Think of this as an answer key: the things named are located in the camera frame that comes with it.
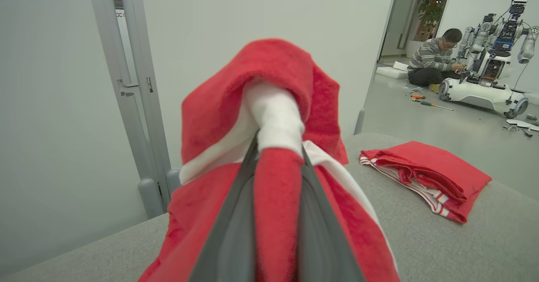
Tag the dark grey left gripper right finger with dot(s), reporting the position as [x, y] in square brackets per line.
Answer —
[320, 240]

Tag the red jersey with striped trim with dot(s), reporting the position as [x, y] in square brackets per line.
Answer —
[429, 164]

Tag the seated person in striped sweater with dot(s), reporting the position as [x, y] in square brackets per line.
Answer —
[429, 57]

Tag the green potted plant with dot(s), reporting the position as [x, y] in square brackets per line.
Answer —
[433, 4]

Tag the white flat panel piece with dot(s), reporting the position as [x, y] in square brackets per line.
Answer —
[522, 124]

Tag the grey metal doorway frame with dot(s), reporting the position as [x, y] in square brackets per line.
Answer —
[389, 21]

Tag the grey rounded metal post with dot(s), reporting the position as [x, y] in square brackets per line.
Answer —
[173, 181]
[150, 198]
[360, 122]

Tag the grey metal door frame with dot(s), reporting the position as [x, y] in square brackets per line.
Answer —
[134, 139]

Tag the white foam block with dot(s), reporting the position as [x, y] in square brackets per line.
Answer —
[391, 71]

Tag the red shirt with wide white stripe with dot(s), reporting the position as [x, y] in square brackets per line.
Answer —
[269, 63]

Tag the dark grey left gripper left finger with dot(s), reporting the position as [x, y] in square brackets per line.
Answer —
[229, 240]

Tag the white disassembled humanoid robot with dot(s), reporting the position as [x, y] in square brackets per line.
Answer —
[484, 92]

